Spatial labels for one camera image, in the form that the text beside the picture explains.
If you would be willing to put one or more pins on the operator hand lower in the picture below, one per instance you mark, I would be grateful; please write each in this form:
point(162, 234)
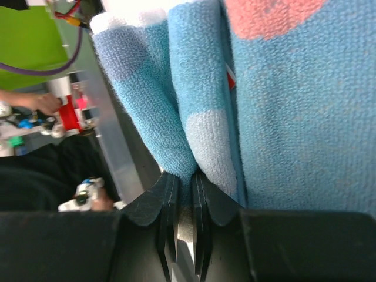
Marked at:
point(102, 204)

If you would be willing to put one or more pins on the operator hand upper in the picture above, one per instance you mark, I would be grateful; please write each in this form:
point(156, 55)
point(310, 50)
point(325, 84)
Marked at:
point(46, 103)

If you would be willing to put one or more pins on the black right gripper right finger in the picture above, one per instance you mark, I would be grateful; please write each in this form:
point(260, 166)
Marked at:
point(232, 243)

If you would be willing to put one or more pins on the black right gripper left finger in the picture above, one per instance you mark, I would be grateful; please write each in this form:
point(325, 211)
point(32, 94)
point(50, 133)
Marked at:
point(137, 243)

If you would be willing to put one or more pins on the green board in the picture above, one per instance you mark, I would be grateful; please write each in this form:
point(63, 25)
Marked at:
point(30, 40)

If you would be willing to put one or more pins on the blue orange patterned towel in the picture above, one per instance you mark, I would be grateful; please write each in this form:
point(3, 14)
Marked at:
point(273, 100)

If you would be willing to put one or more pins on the aluminium front rail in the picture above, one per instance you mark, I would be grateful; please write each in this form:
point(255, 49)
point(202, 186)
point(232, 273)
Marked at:
point(133, 168)

